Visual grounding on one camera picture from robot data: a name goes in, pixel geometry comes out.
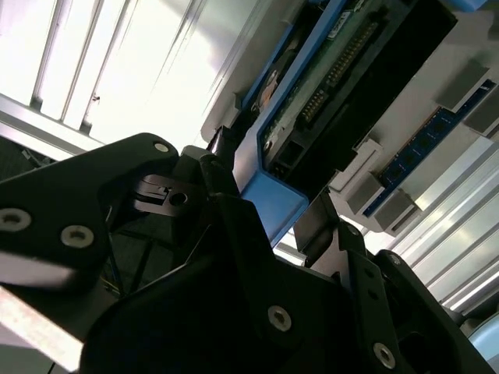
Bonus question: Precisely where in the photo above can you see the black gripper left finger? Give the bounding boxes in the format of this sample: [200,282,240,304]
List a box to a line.
[0,126,304,373]

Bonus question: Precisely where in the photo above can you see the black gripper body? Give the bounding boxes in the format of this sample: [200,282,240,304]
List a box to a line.
[80,244,364,374]

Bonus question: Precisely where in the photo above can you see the hard disk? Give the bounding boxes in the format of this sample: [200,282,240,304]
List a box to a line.
[233,0,488,250]

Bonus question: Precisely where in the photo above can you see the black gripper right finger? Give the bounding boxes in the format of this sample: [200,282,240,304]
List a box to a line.
[294,190,488,374]

